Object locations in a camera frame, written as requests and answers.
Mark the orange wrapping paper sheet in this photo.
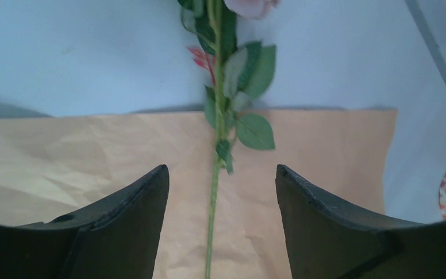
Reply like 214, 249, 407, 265
0, 109, 397, 279

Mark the pink flower bouquet green wrap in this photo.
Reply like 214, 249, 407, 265
179, 1, 279, 278

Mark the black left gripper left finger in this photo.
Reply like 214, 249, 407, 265
0, 164, 170, 278

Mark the aluminium frame rail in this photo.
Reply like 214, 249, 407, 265
404, 0, 446, 86

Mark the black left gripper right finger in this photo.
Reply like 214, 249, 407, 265
275, 164, 446, 279

